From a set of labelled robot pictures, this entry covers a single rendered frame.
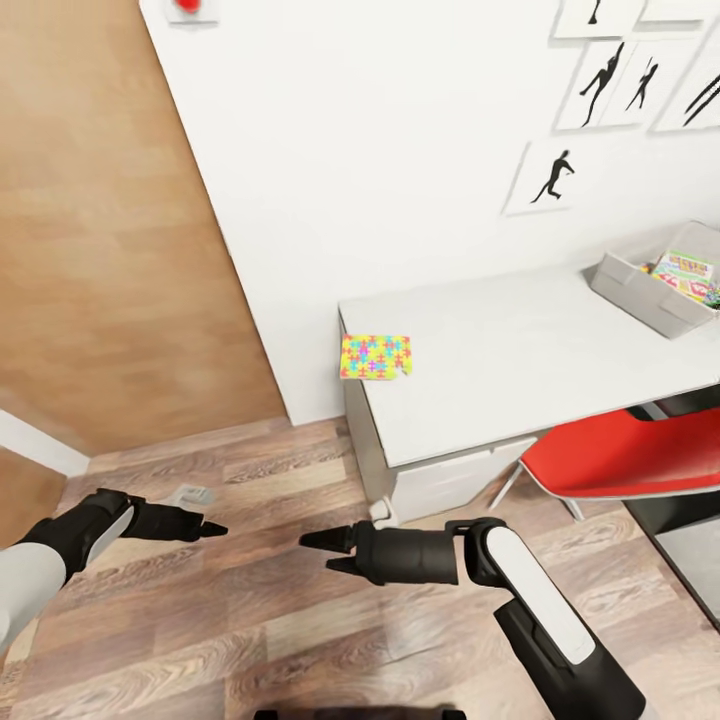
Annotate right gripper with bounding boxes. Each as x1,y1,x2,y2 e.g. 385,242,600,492
299,520,427,586

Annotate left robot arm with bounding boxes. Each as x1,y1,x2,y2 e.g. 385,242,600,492
0,484,230,655

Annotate jigsaw puzzle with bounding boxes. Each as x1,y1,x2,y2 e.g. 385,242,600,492
340,335,413,381

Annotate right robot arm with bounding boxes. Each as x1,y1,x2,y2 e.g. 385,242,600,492
299,497,663,720

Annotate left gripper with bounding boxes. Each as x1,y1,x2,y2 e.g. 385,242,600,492
144,505,230,543

